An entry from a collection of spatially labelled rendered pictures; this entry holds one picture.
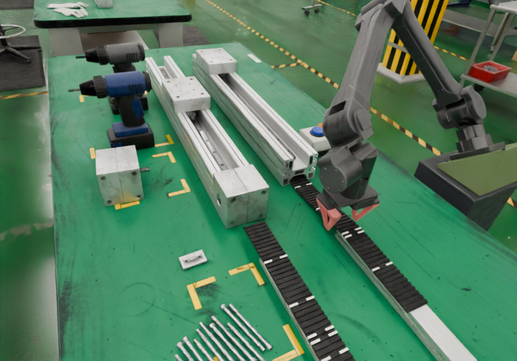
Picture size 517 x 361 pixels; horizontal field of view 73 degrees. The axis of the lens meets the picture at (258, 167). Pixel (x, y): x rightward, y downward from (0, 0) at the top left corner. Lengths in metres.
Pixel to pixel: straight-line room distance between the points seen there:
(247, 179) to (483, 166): 0.63
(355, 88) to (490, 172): 0.50
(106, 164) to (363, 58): 0.61
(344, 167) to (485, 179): 0.55
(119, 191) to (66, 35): 1.77
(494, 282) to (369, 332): 0.32
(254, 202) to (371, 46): 0.42
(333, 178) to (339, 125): 0.10
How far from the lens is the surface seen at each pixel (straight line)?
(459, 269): 0.88
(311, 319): 0.65
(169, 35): 2.61
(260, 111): 1.14
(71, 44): 2.56
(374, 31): 0.88
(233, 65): 1.35
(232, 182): 0.78
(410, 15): 1.05
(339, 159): 0.65
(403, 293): 0.74
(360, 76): 0.76
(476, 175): 1.11
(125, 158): 0.88
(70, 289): 0.76
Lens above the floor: 1.36
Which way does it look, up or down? 36 degrees down
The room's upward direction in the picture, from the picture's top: 5 degrees clockwise
